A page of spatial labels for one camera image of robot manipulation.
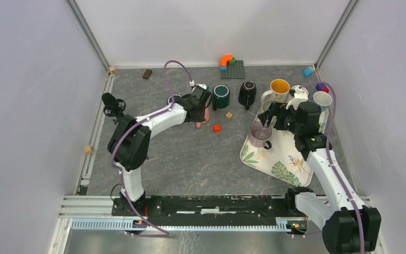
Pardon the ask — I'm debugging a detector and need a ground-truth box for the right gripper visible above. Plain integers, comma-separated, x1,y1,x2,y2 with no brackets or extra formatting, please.
257,101,302,135

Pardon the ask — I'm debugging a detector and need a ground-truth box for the pink mug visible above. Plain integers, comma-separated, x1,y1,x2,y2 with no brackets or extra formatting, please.
196,108,210,128

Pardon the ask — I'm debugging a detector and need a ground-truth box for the navy blue mug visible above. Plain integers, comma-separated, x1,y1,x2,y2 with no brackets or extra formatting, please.
167,94,182,105

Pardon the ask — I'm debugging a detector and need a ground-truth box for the mauve purple mug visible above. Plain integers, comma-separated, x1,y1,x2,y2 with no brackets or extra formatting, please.
248,121,272,150

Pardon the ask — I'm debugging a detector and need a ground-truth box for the dark green mug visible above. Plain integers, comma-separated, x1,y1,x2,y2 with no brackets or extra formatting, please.
212,85,230,111

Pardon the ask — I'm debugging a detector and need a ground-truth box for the white floral mug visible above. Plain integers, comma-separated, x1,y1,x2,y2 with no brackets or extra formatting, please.
261,79,290,103

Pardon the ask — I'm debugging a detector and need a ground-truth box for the cream white mug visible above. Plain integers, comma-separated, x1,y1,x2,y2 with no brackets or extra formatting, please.
289,85,309,101

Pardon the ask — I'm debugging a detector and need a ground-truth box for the light blue mug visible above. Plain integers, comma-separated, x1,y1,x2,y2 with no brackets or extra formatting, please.
311,91,333,112

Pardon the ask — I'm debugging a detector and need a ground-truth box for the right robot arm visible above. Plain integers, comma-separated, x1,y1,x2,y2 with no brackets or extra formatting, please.
259,102,382,253

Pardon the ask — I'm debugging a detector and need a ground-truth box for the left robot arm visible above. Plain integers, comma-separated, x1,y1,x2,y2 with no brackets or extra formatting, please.
101,84,211,216

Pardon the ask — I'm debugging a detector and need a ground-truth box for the black mug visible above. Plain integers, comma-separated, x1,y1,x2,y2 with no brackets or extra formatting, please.
238,80,257,111

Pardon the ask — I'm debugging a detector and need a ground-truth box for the red cube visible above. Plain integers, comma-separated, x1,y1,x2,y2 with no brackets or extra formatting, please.
214,124,222,133

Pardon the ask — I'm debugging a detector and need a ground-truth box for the orange curved lego piece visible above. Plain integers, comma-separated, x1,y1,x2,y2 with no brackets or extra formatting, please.
220,55,233,66

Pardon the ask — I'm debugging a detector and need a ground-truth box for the grey lego baseplate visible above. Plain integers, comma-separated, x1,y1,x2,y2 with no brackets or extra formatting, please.
220,60,245,79

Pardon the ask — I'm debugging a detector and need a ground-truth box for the green lego brick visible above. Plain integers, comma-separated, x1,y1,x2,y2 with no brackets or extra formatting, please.
228,57,236,65

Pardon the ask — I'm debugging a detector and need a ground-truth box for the brown block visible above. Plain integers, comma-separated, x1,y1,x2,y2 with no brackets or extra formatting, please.
142,69,153,80

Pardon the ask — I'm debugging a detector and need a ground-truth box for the light blue block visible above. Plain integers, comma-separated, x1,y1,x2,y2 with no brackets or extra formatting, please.
302,66,315,77

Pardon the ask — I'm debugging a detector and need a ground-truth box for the purple and red block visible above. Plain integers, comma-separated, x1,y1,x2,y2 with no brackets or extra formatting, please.
316,83,330,93

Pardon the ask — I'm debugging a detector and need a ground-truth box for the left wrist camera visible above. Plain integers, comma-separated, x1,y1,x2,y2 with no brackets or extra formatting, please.
189,80,207,91

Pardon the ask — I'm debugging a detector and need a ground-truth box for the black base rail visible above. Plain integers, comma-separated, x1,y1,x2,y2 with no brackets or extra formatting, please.
112,195,308,228

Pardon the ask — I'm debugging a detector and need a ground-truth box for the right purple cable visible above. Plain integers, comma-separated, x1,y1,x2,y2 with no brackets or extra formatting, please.
301,81,366,254

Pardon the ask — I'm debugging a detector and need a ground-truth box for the purple cable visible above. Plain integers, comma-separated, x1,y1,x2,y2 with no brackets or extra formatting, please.
301,81,366,254
110,60,195,239

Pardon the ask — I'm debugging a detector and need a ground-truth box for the wooden cube by rail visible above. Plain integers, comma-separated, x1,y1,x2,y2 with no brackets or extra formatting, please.
84,145,94,155

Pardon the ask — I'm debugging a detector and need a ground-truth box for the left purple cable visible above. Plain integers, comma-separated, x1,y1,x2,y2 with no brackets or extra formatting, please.
110,60,195,239

